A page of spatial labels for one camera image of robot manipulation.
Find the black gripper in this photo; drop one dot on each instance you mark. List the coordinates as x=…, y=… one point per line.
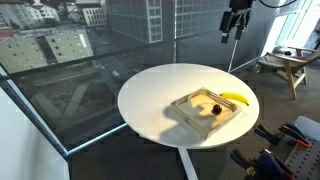
x=240, y=6

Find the yellow banana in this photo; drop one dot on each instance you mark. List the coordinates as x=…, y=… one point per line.
x=235, y=97

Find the light wooden tray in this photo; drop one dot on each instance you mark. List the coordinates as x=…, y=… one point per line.
x=196, y=116

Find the thin metal rod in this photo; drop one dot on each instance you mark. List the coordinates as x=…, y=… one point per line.
x=232, y=56

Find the wooden lounge chair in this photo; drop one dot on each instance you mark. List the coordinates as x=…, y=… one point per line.
x=283, y=62

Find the dark red plum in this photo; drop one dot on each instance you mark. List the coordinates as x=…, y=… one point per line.
x=217, y=109

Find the blue black spring clamp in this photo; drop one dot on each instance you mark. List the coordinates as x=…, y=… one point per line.
x=276, y=163
x=296, y=135
x=245, y=161
x=266, y=133

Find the white table leg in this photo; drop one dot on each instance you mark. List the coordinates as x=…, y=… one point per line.
x=187, y=163

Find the grey perforated mounting plate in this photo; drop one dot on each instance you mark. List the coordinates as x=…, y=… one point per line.
x=306, y=160

